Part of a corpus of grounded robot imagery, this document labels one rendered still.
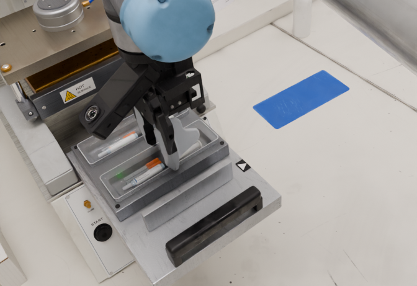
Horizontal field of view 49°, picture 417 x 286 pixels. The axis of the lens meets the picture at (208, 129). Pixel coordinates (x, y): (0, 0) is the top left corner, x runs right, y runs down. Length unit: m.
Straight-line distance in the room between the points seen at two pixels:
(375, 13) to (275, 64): 0.98
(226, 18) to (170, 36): 0.97
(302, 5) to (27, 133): 0.79
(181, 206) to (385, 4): 0.47
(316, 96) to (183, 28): 0.79
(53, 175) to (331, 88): 0.71
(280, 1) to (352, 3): 1.14
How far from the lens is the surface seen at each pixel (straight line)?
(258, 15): 1.37
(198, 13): 0.39
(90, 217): 0.84
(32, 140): 0.81
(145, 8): 0.38
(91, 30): 0.81
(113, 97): 0.58
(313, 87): 1.18
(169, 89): 0.59
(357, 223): 0.93
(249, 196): 0.63
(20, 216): 1.06
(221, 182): 0.69
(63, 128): 0.92
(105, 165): 0.73
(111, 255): 0.88
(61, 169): 0.79
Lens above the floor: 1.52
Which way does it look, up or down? 45 degrees down
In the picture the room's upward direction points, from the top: 9 degrees counter-clockwise
